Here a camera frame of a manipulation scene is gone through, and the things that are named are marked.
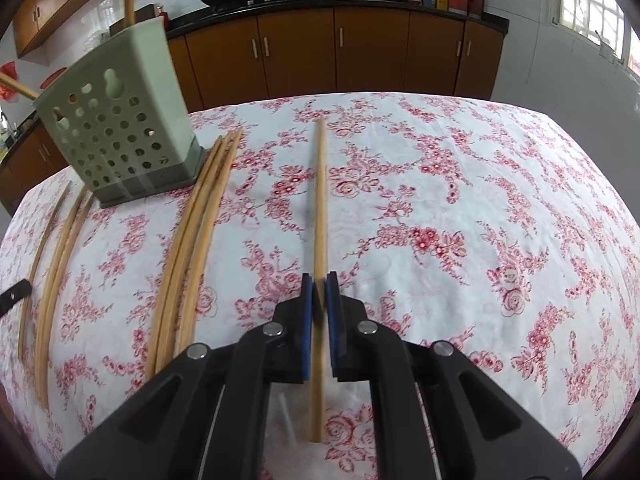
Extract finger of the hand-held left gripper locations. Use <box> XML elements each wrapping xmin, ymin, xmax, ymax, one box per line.
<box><xmin>0</xmin><ymin>281</ymin><xmax>32</xmax><ymax>318</ymax></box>

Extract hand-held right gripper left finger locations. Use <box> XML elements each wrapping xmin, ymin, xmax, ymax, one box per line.
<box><xmin>55</xmin><ymin>272</ymin><xmax>317</xmax><ymax>480</ymax></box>

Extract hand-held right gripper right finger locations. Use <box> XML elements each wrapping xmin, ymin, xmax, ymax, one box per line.
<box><xmin>324</xmin><ymin>270</ymin><xmax>583</xmax><ymax>480</ymax></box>

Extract green perforated utensil holder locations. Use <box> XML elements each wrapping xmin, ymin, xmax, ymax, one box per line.
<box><xmin>32</xmin><ymin>15</ymin><xmax>207</xmax><ymax>209</ymax></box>

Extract red floral white tablecloth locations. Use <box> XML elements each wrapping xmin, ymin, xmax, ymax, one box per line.
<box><xmin>0</xmin><ymin>91</ymin><xmax>640</xmax><ymax>480</ymax></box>

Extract red plastic bag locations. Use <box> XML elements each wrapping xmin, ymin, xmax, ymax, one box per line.
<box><xmin>0</xmin><ymin>62</ymin><xmax>21</xmax><ymax>103</ymax></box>

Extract brown lower kitchen cabinets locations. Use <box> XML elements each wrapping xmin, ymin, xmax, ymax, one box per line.
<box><xmin>0</xmin><ymin>7</ymin><xmax>511</xmax><ymax>216</ymax></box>

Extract black kitchen countertop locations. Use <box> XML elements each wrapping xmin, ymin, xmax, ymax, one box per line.
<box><xmin>0</xmin><ymin>0</ymin><xmax>511</xmax><ymax>158</ymax></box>

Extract white barred window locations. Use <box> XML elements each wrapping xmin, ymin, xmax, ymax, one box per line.
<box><xmin>550</xmin><ymin>0</ymin><xmax>640</xmax><ymax>78</ymax></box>

